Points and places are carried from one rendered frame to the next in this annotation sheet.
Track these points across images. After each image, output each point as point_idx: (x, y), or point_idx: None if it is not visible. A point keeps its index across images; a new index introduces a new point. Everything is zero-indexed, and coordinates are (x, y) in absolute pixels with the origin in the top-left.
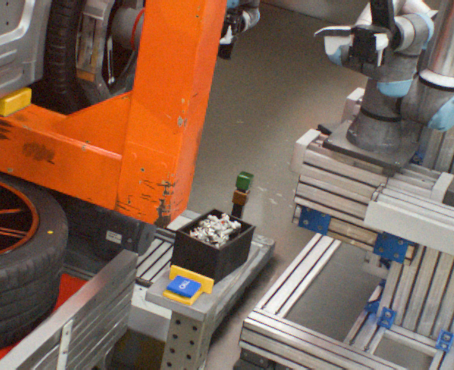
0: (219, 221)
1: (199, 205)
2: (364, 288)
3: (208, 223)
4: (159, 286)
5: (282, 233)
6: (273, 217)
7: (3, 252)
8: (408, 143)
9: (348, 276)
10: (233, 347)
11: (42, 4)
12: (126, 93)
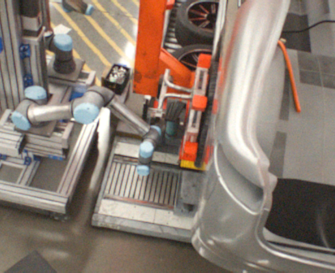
0: (117, 74)
1: (142, 264)
2: (48, 157)
3: (121, 73)
4: (130, 70)
5: (88, 256)
6: (95, 272)
7: (178, 58)
8: (48, 71)
9: (55, 164)
10: (100, 155)
11: (214, 54)
12: (168, 64)
